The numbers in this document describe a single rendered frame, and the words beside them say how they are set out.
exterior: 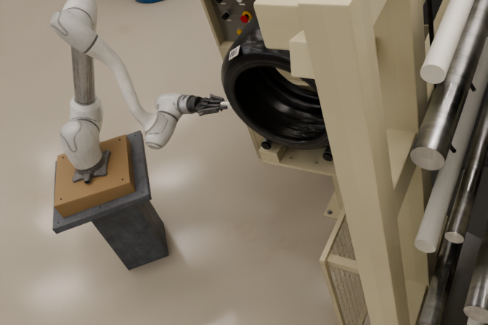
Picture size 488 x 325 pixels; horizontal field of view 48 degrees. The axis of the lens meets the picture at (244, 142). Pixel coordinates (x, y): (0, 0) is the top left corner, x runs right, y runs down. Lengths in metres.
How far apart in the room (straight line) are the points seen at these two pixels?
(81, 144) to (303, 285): 1.32
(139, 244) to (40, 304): 0.71
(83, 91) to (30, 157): 1.81
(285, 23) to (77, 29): 1.17
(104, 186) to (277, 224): 1.02
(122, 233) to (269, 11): 1.92
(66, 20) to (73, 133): 0.58
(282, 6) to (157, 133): 1.22
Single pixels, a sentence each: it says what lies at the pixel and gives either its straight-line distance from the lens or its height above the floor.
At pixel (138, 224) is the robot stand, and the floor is 0.34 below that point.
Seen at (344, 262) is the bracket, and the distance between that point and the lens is 1.82.
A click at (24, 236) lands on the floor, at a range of 3.97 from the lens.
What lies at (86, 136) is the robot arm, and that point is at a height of 0.94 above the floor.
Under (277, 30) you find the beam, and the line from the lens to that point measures 1.50.
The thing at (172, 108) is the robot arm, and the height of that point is 0.99.
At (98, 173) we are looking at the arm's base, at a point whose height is 0.75.
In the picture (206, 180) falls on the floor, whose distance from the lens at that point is 3.57.
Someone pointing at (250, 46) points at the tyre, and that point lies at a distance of 1.98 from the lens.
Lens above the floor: 2.52
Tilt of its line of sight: 43 degrees down
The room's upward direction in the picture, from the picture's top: 21 degrees counter-clockwise
